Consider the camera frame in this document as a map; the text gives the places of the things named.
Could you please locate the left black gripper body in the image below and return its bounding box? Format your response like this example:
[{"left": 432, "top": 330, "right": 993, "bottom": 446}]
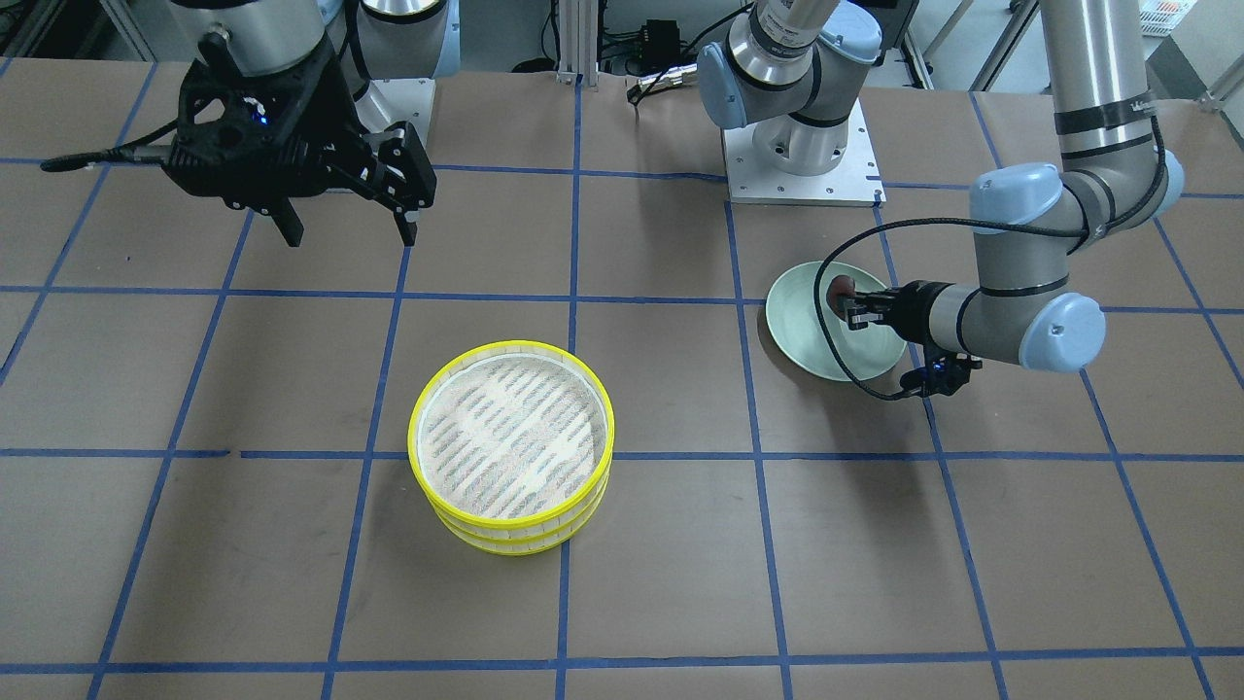
[{"left": 847, "top": 280, "right": 934, "bottom": 336}]

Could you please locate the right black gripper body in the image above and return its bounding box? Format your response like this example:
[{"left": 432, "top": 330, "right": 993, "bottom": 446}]
[{"left": 160, "top": 34, "right": 379, "bottom": 209}]

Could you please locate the dark red bun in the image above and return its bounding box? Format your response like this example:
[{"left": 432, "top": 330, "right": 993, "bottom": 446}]
[{"left": 825, "top": 275, "right": 856, "bottom": 322}]

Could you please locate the yellow steamer layer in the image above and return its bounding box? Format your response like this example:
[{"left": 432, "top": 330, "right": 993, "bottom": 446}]
[
  {"left": 407, "top": 339, "right": 616, "bottom": 528},
  {"left": 432, "top": 472, "right": 610, "bottom": 555}
]

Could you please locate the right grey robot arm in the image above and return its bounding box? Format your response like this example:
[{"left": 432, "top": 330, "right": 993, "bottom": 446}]
[{"left": 160, "top": 1, "right": 462, "bottom": 247}]

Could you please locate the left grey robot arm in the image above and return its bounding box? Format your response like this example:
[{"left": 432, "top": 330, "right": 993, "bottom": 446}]
[{"left": 695, "top": 1, "right": 1186, "bottom": 395}]

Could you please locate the light green plate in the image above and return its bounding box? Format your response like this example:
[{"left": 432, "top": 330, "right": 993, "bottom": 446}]
[{"left": 765, "top": 260, "right": 908, "bottom": 382}]

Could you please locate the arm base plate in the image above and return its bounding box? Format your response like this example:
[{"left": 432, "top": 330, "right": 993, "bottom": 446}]
[
  {"left": 355, "top": 80, "right": 435, "bottom": 142},
  {"left": 722, "top": 99, "right": 884, "bottom": 206}
]

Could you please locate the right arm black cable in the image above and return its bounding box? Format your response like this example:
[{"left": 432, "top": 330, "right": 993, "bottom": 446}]
[{"left": 39, "top": 122, "right": 180, "bottom": 174}]

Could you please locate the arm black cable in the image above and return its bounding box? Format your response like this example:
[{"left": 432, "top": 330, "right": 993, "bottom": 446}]
[
  {"left": 812, "top": 117, "right": 1167, "bottom": 402},
  {"left": 39, "top": 122, "right": 180, "bottom": 174}
]

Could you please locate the aluminium frame post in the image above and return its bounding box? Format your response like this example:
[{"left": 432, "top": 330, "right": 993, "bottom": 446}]
[{"left": 554, "top": 0, "right": 603, "bottom": 91}]

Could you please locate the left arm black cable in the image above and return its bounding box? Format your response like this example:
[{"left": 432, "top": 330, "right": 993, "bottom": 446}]
[{"left": 812, "top": 117, "right": 1167, "bottom": 402}]

